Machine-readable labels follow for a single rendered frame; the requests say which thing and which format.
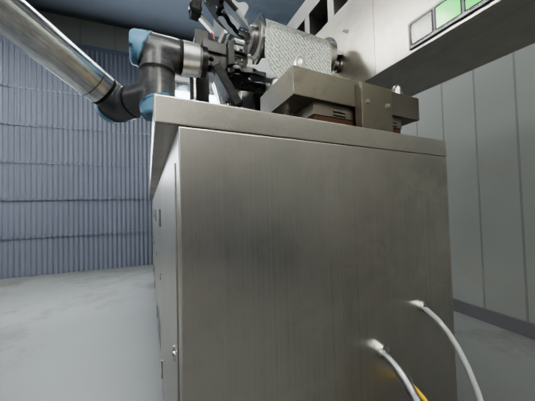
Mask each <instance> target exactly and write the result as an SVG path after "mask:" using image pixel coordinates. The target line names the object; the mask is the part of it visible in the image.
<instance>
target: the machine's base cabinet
mask: <svg viewBox="0 0 535 401"><path fill-rule="evenodd" d="M152 201H153V204H152V220H153V270H154V290H155V301H156V311H157V322H158V342H159V352H160V363H161V373H162V393H163V401H411V400H410V398H409V396H408V393H407V392H406V391H405V389H404V386H403V384H402V383H401V381H400V380H399V378H398V377H397V375H396V373H395V372H394V371H393V370H392V368H391V367H390V366H389V365H388V363H387V362H386V361H385V360H382V359H381V358H379V357H378V356H376V354H375V346H376V344H377V343H378V342H379V341H382V342H384V343H386V344H387V345H388V346H389V347H390V353H391V354H392V355H393V357H394V358H395V359H396V360H397V361H398V363H399V364H400V365H401V366H402V368H403V369H404V370H405V372H406V373H407V374H408V375H410V376H411V377H412V378H413V381H414V382H413V384H414V385H415V386H416V387H417V388H418V389H419V390H420V392H421V393H422V394H423V395H424V396H425V397H426V399H427V400H428V401H458V397H457V379H456V362H455V348H454V346H453V344H452V343H451V342H450V340H449V338H448V337H447V334H446V333H445V332H444V331H443V330H442V329H441V327H440V326H439V325H438V323H437V322H436V321H435V320H434V319H433V318H432V317H430V316H429V315H428V314H427V313H424V312H421V311H419V310H418V309H417V308H416V304H417V302H418V301H419V300H422V301H425V302H427V303H428V306H429V307H428V308H429V309H430V310H431V311H432V312H433V313H434V314H436V315H437V316H438V317H439V318H440V319H441V320H442V321H443V323H444V324H445V325H446V327H448V328H449V329H450V331H451V333H452V334H453V336H455V328H454V311H453V293H452V277H451V243H450V225H449V208H448V191H447V158H446V157H442V156H435V155H428V154H414V153H408V152H400V151H393V150H380V149H373V148H365V147H358V146H345V145H338V144H330V143H324V142H310V141H303V140H296V139H289V138H276V137H268V136H261V135H254V134H241V133H233V132H226V131H219V130H206V129H198V128H192V127H178V130H177V133H176V135H175V137H174V141H173V144H172V146H171V148H170V152H169V155H168V158H167V159H166V164H165V166H164V169H163V171H162V175H161V177H160V180H159V182H158V186H157V188H156V191H155V194H154V197H153V200H152Z"/></svg>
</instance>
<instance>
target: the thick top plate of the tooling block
mask: <svg viewBox="0 0 535 401"><path fill-rule="evenodd" d="M356 84H358V82H355V81H352V80H347V79H343V78H341V77H337V76H332V75H329V74H325V73H322V72H317V71H314V70H311V69H308V68H302V67H299V66H296V65H292V66H291V67H289V69H288V70H287V71H286V72H285V73H284V74H283V75H282V76H281V77H280V78H279V79H278V80H277V81H276V82H275V83H274V84H273V85H272V86H271V87H270V88H269V89H268V90H267V91H266V92H265V93H264V94H263V95H262V96H261V97H260V110H261V111H266V112H271V113H276V114H281V115H283V111H285V110H292V114H294V113H295V112H297V111H299V110H300V109H302V108H303V107H305V106H306V105H307V104H309V103H311V102H312V101H316V102H320V103H328V104H332V105H336V106H340V107H348V108H351V109H355V91H354V85H356ZM392 116H393V117H395V118H398V119H401V126H404V125H407V124H409V123H414V122H416V121H419V120H420V115H419V99H417V98H414V97H411V96H408V95H402V94H400V93H396V92H393V91H392Z"/></svg>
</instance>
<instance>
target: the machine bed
mask: <svg viewBox="0 0 535 401"><path fill-rule="evenodd" d="M178 127H192V128H198V129H206V130H219V131H226V132H233V133H241V134H254V135H261V136H268V137H276V138H289V139H296V140H303V141H310V142H324V143H330V144H338V145H345V146H358V147H365V148H373V149H380V150H393V151H400V152H408V153H414V154H428V155H435V156H442V157H445V156H446V142H445V141H443V140H438V139H433V138H423V137H418V136H413V135H408V134H399V133H393V132H388V131H383V130H374V129H369V128H364V127H355V126H350V125H345V124H340V123H331V122H325V121H320V120H315V119H306V118H301V117H296V116H290V115H281V114H276V113H271V112H266V111H257V110H252V109H247V108H242V107H233V106H228V105H222V104H217V103H208V102H203V101H198V100H193V99H183V98H178V97H173V96H168V95H159V94H154V98H153V118H152V137H151V157H150V195H149V198H150V200H153V197H154V194H155V191H156V188H157V186H158V182H159V180H160V177H161V175H162V171H163V169H164V166H165V164H166V159H167V158H168V155H169V152H170V148H171V146H172V144H173V141H174V137H175V135H176V133H177V130H178Z"/></svg>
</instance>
